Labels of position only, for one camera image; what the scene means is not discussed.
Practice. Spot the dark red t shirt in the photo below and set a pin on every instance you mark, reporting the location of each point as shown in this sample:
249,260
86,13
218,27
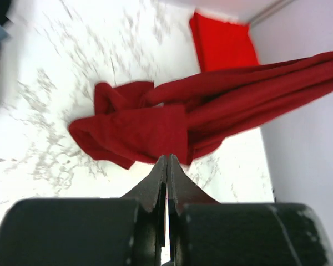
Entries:
190,117

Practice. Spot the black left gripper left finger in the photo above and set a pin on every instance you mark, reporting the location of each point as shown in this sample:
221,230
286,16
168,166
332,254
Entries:
128,230

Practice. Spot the folded bright red t shirt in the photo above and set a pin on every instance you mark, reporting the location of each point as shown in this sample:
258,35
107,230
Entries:
220,44

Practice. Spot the right corner aluminium post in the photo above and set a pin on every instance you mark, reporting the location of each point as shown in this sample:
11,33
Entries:
269,11

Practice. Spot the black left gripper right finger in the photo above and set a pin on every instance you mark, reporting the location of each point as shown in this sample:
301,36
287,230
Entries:
204,231

